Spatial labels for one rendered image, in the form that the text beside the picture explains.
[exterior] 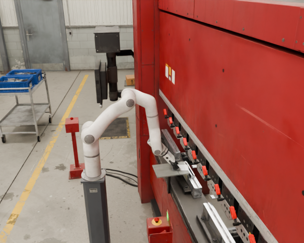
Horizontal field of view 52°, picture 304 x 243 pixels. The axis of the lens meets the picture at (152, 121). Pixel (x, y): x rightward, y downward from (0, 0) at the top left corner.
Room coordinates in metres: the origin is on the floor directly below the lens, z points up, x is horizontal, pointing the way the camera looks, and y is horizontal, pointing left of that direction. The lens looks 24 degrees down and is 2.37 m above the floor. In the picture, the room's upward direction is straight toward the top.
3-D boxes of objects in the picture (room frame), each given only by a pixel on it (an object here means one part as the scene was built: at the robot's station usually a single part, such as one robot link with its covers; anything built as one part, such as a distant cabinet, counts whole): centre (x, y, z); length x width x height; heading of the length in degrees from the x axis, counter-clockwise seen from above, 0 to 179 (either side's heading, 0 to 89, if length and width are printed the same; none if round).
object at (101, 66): (3.23, 0.53, 1.42); 0.45 x 0.12 x 0.36; 7
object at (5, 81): (4.75, 2.17, 0.92); 0.50 x 0.36 x 0.18; 93
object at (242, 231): (1.21, -0.49, 1.26); 0.15 x 0.09 x 0.17; 12
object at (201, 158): (1.79, -0.37, 1.26); 0.15 x 0.09 x 0.17; 12
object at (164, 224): (1.72, -0.05, 0.75); 0.20 x 0.16 x 0.18; 7
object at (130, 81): (4.55, 0.28, 1.04); 0.30 x 0.26 x 0.12; 3
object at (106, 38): (3.29, 0.45, 1.53); 0.51 x 0.25 x 0.85; 7
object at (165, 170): (2.13, -0.15, 1.00); 0.26 x 0.18 x 0.01; 102
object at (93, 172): (2.06, 0.46, 1.09); 0.19 x 0.19 x 0.18
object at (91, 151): (2.09, 0.46, 1.30); 0.19 x 0.12 x 0.24; 9
